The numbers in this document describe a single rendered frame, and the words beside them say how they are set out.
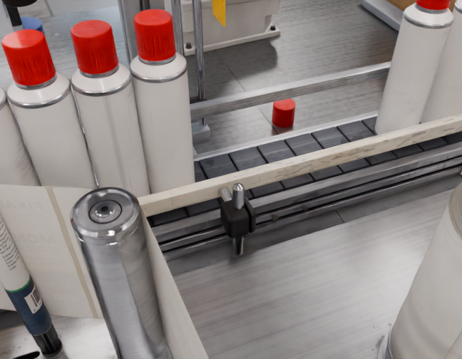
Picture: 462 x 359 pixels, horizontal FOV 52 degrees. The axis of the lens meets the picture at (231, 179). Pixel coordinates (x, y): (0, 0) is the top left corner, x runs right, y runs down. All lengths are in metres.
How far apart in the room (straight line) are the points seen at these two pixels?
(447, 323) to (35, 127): 0.34
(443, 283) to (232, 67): 0.63
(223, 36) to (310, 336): 0.62
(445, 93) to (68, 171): 0.44
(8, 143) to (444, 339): 0.36
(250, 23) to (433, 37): 0.45
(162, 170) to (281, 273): 0.16
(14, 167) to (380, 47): 0.71
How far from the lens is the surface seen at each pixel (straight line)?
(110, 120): 0.43
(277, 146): 0.60
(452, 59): 0.62
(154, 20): 0.42
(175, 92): 0.44
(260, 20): 0.94
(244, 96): 0.54
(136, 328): 0.33
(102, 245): 0.26
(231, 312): 0.44
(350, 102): 0.79
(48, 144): 0.44
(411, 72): 0.58
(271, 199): 0.53
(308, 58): 0.90
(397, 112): 0.60
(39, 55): 0.41
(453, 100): 0.64
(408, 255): 0.51
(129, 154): 0.46
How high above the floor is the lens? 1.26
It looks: 43 degrees down
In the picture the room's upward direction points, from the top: straight up
